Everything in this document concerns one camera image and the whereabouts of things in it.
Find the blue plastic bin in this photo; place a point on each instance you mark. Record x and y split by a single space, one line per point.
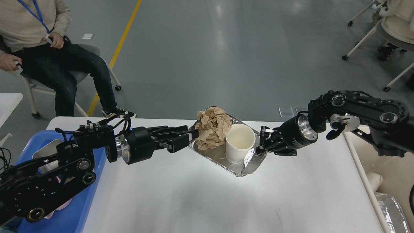
84 200

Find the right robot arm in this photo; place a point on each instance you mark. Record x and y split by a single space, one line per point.
385 124

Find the white floor paper scrap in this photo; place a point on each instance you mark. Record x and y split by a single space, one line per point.
87 36

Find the foil tray in bin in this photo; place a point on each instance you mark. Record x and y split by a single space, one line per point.
393 213

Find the brown paper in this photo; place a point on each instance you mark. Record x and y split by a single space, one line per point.
213 126

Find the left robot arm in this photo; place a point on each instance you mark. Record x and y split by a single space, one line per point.
97 135

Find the floor outlet cover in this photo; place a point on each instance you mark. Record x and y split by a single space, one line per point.
286 112
301 109

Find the floor outlet cover left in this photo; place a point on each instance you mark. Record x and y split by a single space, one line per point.
286 112

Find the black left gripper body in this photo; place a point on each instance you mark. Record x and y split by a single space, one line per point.
137 144

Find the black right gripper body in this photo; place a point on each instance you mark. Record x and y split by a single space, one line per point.
292 135

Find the white office chair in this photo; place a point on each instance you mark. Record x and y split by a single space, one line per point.
395 26

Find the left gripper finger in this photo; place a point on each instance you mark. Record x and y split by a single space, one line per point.
177 140
168 132

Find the beige plastic bin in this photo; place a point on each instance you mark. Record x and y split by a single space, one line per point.
397 172

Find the floor outlet cover right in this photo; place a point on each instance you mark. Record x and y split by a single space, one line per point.
301 109

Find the stainless steel tray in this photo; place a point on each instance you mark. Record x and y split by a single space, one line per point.
45 151

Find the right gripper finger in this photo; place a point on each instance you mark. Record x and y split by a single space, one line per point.
265 147
267 134

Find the white cup in bin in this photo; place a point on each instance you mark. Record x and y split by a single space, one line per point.
375 180

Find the person in dark trousers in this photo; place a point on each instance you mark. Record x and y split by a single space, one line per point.
34 31

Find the cream paper cup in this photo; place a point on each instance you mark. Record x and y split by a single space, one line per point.
239 140

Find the white side table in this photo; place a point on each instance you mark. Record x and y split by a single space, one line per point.
8 103

